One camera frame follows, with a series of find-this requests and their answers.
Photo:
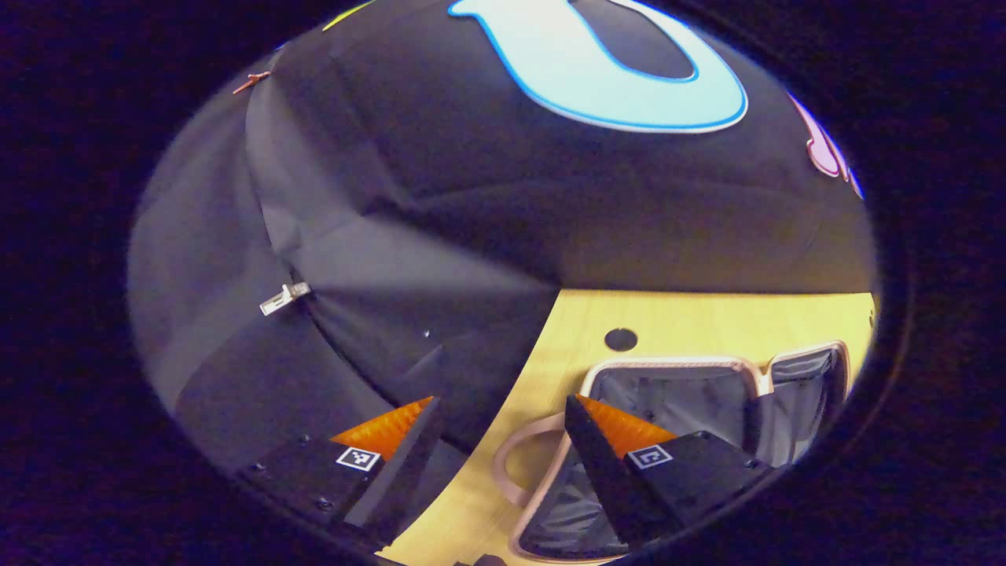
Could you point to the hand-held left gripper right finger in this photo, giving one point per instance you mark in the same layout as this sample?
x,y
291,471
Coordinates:
x,y
601,479

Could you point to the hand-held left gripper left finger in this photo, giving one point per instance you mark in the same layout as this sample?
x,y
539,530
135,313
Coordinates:
x,y
405,472

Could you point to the pink suitcase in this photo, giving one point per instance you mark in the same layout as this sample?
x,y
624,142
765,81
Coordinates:
x,y
676,401

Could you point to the white clip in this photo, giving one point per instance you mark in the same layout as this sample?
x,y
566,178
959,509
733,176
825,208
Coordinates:
x,y
283,299

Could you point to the black backdrop cloth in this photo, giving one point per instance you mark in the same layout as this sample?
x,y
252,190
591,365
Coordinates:
x,y
471,220

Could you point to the copper clip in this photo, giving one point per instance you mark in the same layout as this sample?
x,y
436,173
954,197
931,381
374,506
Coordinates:
x,y
253,79

